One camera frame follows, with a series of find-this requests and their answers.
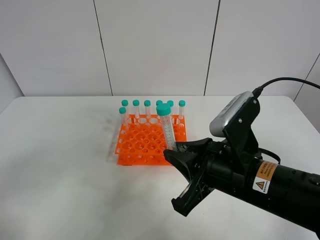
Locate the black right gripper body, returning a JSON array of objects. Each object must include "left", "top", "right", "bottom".
[{"left": 195, "top": 98, "right": 261, "bottom": 194}]

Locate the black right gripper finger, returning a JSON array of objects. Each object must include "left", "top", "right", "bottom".
[
  {"left": 171, "top": 172, "right": 214, "bottom": 217},
  {"left": 163, "top": 137, "right": 213, "bottom": 183}
]

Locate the teal-capped test tube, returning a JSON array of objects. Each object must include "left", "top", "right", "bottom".
[{"left": 156, "top": 103, "right": 177, "bottom": 151}]

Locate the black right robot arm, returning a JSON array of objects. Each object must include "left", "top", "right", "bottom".
[{"left": 163, "top": 97, "right": 320, "bottom": 234}]

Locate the orange test tube rack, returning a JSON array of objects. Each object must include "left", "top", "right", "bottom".
[{"left": 114, "top": 114, "right": 189, "bottom": 167}]

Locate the second row left tube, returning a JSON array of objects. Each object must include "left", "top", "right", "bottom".
[{"left": 119, "top": 106, "right": 129, "bottom": 134}]

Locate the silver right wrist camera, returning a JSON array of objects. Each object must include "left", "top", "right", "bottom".
[{"left": 209, "top": 91, "right": 254, "bottom": 138}]

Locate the black right camera cable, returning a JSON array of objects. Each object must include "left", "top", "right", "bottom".
[{"left": 251, "top": 77, "right": 320, "bottom": 97}]

